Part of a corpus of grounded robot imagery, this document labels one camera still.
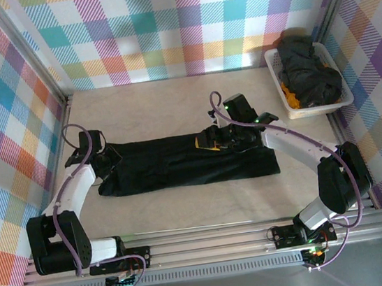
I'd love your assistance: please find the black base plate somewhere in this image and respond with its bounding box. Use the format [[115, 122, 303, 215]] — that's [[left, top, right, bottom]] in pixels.
[[270, 218, 338, 250], [87, 245, 154, 277]]

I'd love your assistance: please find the aluminium left corner post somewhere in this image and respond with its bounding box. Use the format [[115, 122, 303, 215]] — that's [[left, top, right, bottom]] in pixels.
[[0, 0, 73, 113]]

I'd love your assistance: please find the white plastic basket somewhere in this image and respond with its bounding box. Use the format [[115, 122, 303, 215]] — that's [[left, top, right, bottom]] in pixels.
[[263, 37, 355, 122]]

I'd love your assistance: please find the dark grey crumpled t-shirt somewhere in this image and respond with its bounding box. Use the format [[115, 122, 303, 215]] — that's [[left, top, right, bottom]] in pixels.
[[271, 27, 346, 111]]

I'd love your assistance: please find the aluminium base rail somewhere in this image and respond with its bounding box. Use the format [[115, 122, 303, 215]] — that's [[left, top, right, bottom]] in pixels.
[[17, 199, 382, 286]]

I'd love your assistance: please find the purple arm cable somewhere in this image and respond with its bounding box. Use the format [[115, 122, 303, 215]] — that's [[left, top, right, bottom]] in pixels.
[[207, 74, 373, 281], [43, 115, 151, 286]]

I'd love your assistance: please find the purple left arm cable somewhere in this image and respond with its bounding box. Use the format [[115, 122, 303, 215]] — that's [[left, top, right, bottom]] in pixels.
[[43, 115, 151, 286]]

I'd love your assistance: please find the black t-shirt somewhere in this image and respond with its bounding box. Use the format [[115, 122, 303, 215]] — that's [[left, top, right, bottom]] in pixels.
[[92, 121, 283, 200]]

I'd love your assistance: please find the aluminium left side rail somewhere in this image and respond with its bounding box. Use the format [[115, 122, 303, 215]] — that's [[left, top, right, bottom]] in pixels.
[[6, 93, 93, 259]]

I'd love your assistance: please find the orange t-shirt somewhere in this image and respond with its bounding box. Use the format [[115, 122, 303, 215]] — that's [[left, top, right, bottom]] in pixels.
[[274, 52, 344, 113]]

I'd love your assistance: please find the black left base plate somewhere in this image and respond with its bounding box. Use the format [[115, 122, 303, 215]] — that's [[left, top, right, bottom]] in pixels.
[[87, 245, 154, 277]]

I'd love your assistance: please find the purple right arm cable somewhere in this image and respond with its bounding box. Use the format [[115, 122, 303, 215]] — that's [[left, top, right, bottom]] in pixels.
[[207, 74, 373, 281]]

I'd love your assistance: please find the perforated metal cable tray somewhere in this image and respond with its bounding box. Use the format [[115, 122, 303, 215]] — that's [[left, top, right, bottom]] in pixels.
[[56, 253, 306, 286]]

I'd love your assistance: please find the right circuit board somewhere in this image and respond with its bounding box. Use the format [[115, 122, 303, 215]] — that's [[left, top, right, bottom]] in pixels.
[[300, 243, 330, 264]]

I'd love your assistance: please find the left circuit board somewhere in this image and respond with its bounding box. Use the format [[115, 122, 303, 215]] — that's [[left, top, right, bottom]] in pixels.
[[103, 270, 142, 286]]

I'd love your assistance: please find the circuit board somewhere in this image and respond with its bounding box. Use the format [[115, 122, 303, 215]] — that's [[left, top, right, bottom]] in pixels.
[[300, 243, 330, 264], [103, 270, 142, 286]]

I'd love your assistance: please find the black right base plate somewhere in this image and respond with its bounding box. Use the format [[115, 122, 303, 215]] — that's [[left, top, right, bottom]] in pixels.
[[270, 218, 338, 250]]

